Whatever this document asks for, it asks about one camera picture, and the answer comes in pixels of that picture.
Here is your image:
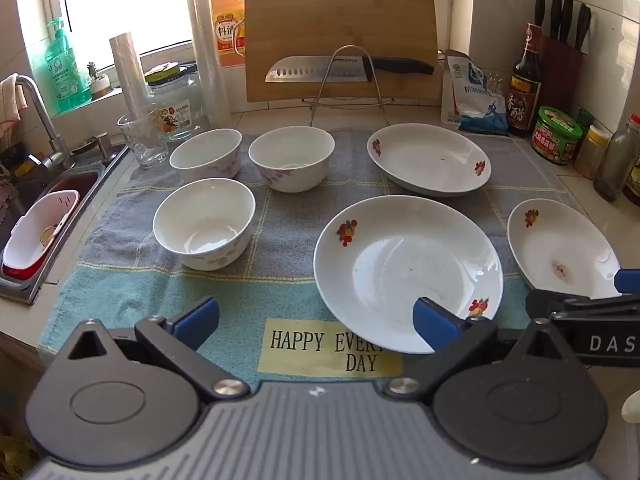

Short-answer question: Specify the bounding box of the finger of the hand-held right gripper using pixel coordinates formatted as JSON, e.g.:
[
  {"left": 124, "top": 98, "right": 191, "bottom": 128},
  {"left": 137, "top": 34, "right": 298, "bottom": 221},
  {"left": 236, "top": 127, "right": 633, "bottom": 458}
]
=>
[{"left": 525, "top": 269, "right": 640, "bottom": 322}]

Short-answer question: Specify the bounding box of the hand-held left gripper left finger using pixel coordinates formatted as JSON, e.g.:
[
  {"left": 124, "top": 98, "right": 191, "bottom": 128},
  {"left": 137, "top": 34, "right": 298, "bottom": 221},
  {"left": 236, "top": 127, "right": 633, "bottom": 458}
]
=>
[{"left": 65, "top": 296, "right": 251, "bottom": 403}]

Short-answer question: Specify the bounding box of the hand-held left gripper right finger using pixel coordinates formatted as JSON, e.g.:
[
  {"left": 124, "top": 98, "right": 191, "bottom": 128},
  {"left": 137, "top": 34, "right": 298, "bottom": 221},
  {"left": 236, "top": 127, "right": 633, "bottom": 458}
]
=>
[{"left": 385, "top": 296, "right": 576, "bottom": 403}]

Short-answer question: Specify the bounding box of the white plate with red flowers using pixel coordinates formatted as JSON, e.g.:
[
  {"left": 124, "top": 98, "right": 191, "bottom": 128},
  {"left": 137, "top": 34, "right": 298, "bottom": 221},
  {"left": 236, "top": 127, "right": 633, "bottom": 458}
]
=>
[
  {"left": 366, "top": 123, "right": 493, "bottom": 198},
  {"left": 507, "top": 198, "right": 623, "bottom": 301},
  {"left": 313, "top": 195, "right": 504, "bottom": 355}
]

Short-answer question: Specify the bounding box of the white bowl with purple flowers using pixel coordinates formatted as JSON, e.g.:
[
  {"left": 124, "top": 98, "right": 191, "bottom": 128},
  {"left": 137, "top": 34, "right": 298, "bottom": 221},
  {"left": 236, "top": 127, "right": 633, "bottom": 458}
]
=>
[
  {"left": 248, "top": 126, "right": 336, "bottom": 193},
  {"left": 169, "top": 128, "right": 243, "bottom": 184},
  {"left": 152, "top": 178, "right": 257, "bottom": 272}
]

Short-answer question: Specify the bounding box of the dark sauce bottle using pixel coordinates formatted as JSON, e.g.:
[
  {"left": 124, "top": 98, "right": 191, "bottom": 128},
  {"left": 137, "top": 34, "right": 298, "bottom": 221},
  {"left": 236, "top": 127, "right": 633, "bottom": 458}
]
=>
[{"left": 622, "top": 152, "right": 640, "bottom": 206}]

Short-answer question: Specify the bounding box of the yellow-lidded spice jar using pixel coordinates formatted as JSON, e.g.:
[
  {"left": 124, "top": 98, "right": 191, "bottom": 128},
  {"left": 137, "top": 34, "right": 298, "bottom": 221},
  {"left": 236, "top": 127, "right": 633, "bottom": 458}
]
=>
[{"left": 574, "top": 124, "right": 612, "bottom": 180}]

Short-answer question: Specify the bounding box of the grey and teal checked towel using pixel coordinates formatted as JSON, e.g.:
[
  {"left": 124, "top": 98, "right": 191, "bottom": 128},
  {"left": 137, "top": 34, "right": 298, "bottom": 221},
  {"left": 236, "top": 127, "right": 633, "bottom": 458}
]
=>
[{"left": 37, "top": 127, "right": 591, "bottom": 396}]

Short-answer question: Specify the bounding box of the green-lidded sauce jar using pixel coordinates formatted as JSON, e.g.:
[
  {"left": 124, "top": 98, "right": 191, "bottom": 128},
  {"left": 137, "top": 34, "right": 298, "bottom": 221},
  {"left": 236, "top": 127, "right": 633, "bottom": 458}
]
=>
[{"left": 531, "top": 106, "right": 585, "bottom": 166}]

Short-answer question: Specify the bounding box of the stainless steel sink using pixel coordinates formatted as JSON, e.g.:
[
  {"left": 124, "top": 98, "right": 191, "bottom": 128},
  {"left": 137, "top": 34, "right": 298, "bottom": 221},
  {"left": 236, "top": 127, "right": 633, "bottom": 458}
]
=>
[{"left": 0, "top": 145, "right": 128, "bottom": 306}]

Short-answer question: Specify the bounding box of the red plastic basin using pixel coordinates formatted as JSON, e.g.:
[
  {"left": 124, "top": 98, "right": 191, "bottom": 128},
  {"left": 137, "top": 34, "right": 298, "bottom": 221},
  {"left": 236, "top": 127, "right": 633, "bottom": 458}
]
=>
[{"left": 2, "top": 170, "right": 101, "bottom": 281}]

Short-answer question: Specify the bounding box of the clear drinking glass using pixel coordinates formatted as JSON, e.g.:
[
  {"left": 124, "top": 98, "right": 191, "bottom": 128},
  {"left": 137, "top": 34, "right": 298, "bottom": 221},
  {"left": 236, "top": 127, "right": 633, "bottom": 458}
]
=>
[{"left": 117, "top": 103, "right": 171, "bottom": 169}]

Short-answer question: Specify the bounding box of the white and pink plastic basket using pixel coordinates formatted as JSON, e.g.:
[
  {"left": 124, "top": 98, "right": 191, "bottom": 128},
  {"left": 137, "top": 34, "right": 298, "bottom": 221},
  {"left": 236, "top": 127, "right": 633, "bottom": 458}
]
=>
[{"left": 2, "top": 190, "right": 81, "bottom": 281}]

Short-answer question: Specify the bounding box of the metal sink strainer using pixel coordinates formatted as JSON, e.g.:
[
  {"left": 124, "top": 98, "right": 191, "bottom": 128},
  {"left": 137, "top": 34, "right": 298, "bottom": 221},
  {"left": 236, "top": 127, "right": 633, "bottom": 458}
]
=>
[{"left": 70, "top": 132, "right": 111, "bottom": 163}]

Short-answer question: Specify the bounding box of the glass storage jar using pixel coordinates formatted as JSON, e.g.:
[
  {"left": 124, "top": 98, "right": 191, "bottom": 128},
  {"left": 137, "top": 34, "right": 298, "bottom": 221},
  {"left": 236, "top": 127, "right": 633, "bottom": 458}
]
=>
[{"left": 144, "top": 62, "right": 208, "bottom": 142}]

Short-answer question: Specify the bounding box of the dark vinegar bottle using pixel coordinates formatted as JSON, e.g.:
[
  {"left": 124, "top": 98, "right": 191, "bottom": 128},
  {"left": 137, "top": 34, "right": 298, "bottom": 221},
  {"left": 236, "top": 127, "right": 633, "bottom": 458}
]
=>
[{"left": 507, "top": 22, "right": 545, "bottom": 137}]

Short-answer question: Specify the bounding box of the brown knife block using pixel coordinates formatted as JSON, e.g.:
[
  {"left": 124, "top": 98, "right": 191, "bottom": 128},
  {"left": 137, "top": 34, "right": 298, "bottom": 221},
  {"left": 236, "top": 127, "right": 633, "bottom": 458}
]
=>
[{"left": 537, "top": 35, "right": 586, "bottom": 116}]

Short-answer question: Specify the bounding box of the blue and white salt bag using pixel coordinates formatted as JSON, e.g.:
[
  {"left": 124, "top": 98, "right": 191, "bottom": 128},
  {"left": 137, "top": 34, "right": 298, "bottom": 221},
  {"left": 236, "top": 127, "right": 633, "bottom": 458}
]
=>
[{"left": 440, "top": 50, "right": 511, "bottom": 135}]

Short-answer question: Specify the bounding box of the small potted figurine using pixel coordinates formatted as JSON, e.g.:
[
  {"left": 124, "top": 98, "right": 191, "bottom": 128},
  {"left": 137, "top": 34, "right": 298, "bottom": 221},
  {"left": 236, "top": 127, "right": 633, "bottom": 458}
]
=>
[{"left": 85, "top": 61, "right": 113, "bottom": 98}]

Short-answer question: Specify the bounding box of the steel sink faucet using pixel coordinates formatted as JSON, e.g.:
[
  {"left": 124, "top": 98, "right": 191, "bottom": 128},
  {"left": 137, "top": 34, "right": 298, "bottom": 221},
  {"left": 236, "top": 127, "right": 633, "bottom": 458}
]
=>
[{"left": 15, "top": 75, "right": 73, "bottom": 171}]

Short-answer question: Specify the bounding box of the tall stack of clear cups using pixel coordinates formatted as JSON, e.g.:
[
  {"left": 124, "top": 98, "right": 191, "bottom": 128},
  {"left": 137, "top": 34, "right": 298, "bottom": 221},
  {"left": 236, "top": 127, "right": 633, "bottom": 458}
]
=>
[{"left": 186, "top": 0, "right": 233, "bottom": 128}]

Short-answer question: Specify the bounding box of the green detergent bottle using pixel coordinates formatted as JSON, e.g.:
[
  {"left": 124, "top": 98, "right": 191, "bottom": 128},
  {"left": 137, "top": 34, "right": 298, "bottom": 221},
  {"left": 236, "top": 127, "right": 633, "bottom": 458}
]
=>
[{"left": 45, "top": 17, "right": 93, "bottom": 115}]

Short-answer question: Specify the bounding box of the white and pink dishcloth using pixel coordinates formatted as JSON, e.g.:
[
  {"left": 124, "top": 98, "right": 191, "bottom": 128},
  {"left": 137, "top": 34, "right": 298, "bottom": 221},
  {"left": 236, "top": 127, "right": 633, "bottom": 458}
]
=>
[{"left": 0, "top": 77, "right": 28, "bottom": 136}]

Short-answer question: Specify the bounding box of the orange cooking wine bottle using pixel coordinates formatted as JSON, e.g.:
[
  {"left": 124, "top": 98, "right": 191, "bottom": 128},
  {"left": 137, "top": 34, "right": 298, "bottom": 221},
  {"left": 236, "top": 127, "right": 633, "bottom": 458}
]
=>
[{"left": 209, "top": 0, "right": 248, "bottom": 68}]

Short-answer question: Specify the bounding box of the bamboo cutting board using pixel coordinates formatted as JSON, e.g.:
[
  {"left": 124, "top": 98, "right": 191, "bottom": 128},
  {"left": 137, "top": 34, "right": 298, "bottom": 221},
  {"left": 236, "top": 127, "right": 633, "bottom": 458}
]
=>
[{"left": 243, "top": 0, "right": 445, "bottom": 106}]

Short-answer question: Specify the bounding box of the black-handled santoku knife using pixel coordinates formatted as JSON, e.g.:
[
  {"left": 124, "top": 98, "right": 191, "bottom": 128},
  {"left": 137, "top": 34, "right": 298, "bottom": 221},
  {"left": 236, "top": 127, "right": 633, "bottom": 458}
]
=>
[{"left": 265, "top": 55, "right": 435, "bottom": 84}]

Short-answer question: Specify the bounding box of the metal wire rack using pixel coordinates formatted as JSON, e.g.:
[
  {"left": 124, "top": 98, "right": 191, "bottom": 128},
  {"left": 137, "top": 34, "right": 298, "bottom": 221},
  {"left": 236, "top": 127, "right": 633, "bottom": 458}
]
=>
[{"left": 300, "top": 45, "right": 391, "bottom": 128}]

